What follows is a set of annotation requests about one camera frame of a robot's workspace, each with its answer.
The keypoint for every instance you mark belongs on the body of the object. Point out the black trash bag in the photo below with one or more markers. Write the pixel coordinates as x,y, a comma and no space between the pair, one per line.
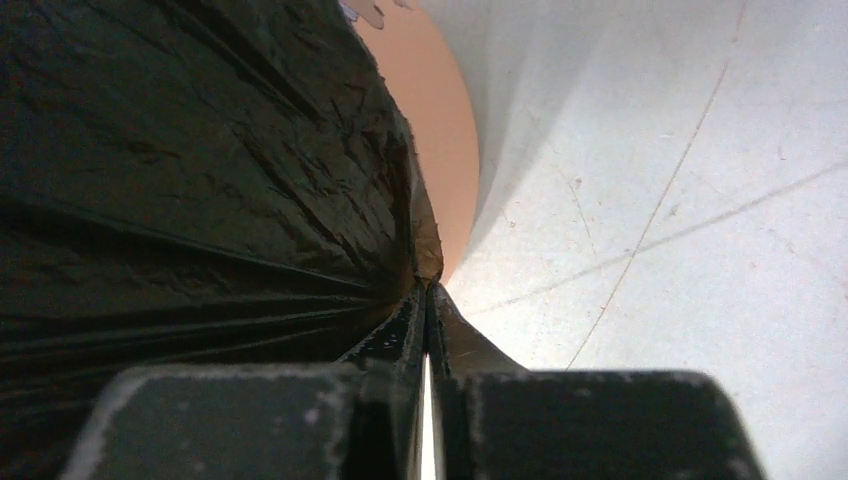
190,182

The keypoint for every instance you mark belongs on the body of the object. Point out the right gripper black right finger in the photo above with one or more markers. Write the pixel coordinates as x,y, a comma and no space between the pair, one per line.
495,419

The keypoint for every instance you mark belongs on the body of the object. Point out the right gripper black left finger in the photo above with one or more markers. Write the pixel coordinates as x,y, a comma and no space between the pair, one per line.
355,418

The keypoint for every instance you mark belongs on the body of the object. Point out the orange plastic trash bin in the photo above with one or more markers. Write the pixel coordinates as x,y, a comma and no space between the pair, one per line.
423,77

